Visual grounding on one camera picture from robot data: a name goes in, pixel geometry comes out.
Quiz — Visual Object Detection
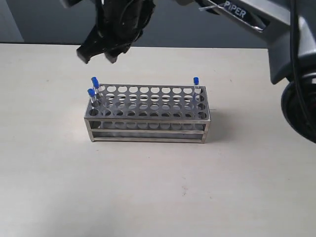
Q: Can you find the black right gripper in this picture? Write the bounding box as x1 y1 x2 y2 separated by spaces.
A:
77 0 156 64

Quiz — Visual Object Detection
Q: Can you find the blue capped tube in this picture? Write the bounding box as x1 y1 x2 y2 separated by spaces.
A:
87 88 99 108
92 78 102 99
194 77 200 101
91 77 100 91

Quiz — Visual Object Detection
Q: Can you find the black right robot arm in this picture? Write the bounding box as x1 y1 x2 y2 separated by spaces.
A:
77 0 316 142

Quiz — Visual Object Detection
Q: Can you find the stainless steel test tube rack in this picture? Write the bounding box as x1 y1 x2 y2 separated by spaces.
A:
84 84 211 143

